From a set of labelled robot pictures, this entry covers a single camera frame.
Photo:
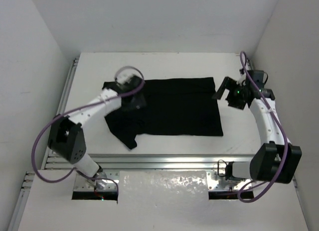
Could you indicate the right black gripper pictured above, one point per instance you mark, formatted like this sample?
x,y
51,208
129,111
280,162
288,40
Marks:
x,y
229,83

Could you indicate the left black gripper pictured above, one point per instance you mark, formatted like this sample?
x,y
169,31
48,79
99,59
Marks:
x,y
138,101

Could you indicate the black t-shirt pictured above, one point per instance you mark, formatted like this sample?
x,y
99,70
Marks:
x,y
180,106

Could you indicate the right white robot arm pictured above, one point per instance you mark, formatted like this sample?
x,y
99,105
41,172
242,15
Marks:
x,y
276,152

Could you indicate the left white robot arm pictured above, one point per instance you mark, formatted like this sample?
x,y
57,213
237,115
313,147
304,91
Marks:
x,y
67,133

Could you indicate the aluminium frame rail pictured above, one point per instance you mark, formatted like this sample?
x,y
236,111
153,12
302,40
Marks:
x,y
165,185

